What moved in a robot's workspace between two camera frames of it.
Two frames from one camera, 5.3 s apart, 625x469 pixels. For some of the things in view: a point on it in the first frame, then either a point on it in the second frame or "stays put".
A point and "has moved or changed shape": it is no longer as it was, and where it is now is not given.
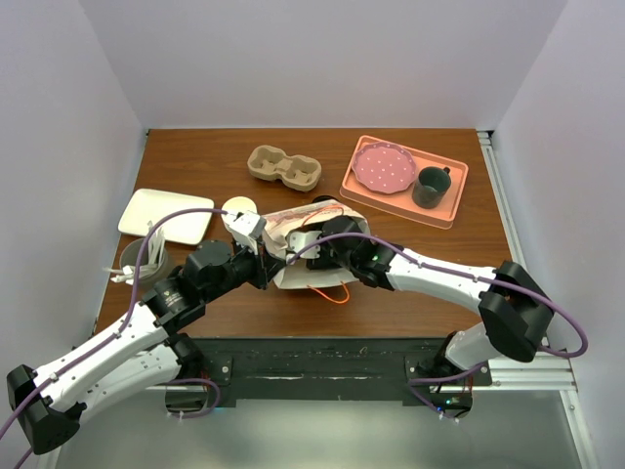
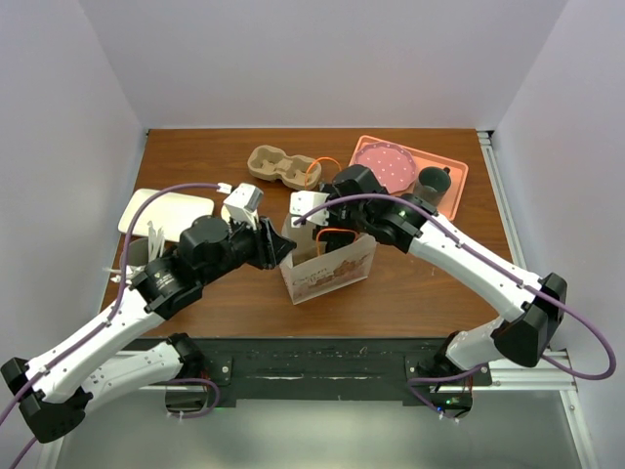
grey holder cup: [130, 257] stays put
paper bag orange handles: [274, 230] has moved or changed shape
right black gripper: [324, 261] → [332, 222]
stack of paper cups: [238, 204] stays put
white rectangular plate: [149, 205] stays put
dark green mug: [431, 187] stays put
